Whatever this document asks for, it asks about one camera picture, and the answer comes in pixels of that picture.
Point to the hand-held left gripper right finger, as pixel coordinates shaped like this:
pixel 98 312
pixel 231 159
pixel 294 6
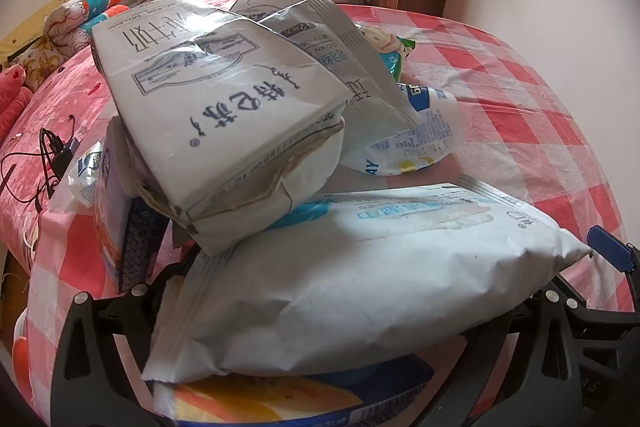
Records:
pixel 610 249

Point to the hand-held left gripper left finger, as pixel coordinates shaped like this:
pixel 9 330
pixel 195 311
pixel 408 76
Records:
pixel 75 357

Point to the white blue milk carton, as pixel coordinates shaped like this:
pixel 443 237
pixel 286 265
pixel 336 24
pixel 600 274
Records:
pixel 112 217

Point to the white blue-print snack bag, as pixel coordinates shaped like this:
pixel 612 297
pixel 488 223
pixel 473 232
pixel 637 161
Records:
pixel 425 132

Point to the large white pouch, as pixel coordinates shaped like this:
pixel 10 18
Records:
pixel 350 282

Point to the crushed grey milk carton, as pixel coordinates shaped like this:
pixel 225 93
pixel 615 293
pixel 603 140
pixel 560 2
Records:
pixel 225 107

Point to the clear plastic wrapper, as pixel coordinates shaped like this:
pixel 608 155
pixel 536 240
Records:
pixel 85 177

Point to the pink checked tablecloth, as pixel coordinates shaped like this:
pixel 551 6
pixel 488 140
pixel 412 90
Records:
pixel 500 82

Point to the orange blue snack packet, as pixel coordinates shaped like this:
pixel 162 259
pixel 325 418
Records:
pixel 280 399

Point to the pink pillows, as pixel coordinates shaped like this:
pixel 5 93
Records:
pixel 12 102

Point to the green snack packet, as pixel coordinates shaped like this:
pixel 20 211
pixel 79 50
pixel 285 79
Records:
pixel 390 52

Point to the floral brown quilt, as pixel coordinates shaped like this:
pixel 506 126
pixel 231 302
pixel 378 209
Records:
pixel 35 59

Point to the white flat sachet packet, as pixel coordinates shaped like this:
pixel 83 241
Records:
pixel 340 57

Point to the yellow headboard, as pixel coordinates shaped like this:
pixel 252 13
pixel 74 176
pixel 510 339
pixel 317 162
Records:
pixel 30 22

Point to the folded colourful quilt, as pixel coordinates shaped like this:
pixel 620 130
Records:
pixel 85 14

